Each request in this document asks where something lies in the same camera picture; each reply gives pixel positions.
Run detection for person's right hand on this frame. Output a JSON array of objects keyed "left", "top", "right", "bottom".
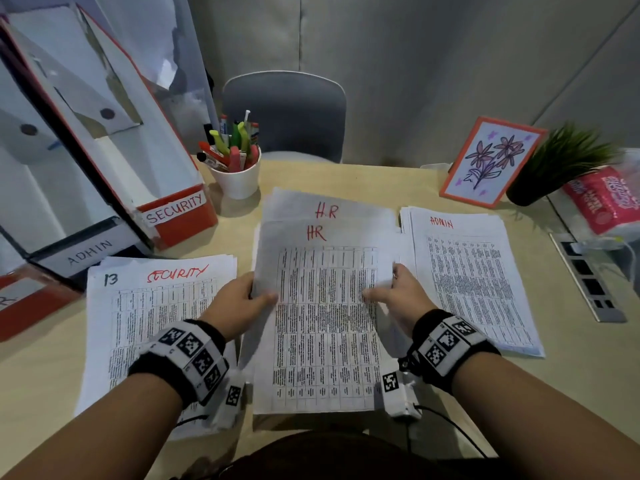
[{"left": 362, "top": 263, "right": 439, "bottom": 339}]

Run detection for person's left hand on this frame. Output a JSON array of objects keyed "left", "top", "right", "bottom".
[{"left": 199, "top": 272, "right": 279, "bottom": 343}]

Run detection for admin paper pile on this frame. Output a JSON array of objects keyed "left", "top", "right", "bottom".
[{"left": 399, "top": 206, "right": 546, "bottom": 358}]

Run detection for security paper pile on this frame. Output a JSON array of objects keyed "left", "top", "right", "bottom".
[{"left": 75, "top": 253, "right": 240, "bottom": 441}]

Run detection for unsorted paper pile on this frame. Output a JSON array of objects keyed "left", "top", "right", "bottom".
[{"left": 239, "top": 187, "right": 419, "bottom": 418}]

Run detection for black admin file box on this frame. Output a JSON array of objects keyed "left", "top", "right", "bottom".
[{"left": 0, "top": 54, "right": 153, "bottom": 291}]

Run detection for person's left forearm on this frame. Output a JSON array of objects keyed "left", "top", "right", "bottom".
[{"left": 0, "top": 372, "right": 183, "bottom": 480}]

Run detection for person's right forearm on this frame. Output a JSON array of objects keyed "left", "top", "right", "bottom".
[{"left": 452, "top": 353, "right": 640, "bottom": 480}]

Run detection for person's dark shirt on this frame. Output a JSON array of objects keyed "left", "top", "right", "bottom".
[{"left": 169, "top": 430, "right": 501, "bottom": 480}]

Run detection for black right wristband with markers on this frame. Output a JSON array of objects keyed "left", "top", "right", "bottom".
[{"left": 399, "top": 308, "right": 502, "bottom": 395}]

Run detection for white pen cup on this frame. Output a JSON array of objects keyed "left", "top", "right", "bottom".
[{"left": 209, "top": 147, "right": 263, "bottom": 201}]

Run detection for green plant in black pot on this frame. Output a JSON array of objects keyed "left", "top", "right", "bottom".
[{"left": 505, "top": 123, "right": 621, "bottom": 207}]

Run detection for bunch of coloured markers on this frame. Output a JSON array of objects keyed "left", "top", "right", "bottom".
[{"left": 196, "top": 109, "right": 261, "bottom": 173}]

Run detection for orange framed flower drawing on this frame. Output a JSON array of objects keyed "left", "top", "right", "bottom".
[{"left": 439, "top": 116, "right": 549, "bottom": 209}]

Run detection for grey desk socket strip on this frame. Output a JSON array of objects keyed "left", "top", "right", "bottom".
[{"left": 549, "top": 232, "right": 629, "bottom": 324}]

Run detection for grey chair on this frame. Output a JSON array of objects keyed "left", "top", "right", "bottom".
[{"left": 221, "top": 70, "right": 347, "bottom": 165}]

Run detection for red white paper towel pack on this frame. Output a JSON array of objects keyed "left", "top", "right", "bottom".
[{"left": 549, "top": 164, "right": 640, "bottom": 243}]

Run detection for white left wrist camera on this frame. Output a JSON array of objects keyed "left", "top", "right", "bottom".
[{"left": 209, "top": 369, "right": 247, "bottom": 429}]

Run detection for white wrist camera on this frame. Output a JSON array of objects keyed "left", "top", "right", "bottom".
[
  {"left": 379, "top": 369, "right": 423, "bottom": 421},
  {"left": 209, "top": 369, "right": 247, "bottom": 429}
]

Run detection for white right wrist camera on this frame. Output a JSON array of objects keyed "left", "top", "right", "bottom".
[{"left": 379, "top": 369, "right": 423, "bottom": 421}]

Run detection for black right camera cable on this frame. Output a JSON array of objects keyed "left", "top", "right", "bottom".
[{"left": 415, "top": 404, "right": 489, "bottom": 458}]

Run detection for white power cable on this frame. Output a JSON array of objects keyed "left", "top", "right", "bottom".
[{"left": 579, "top": 237, "right": 637, "bottom": 285}]

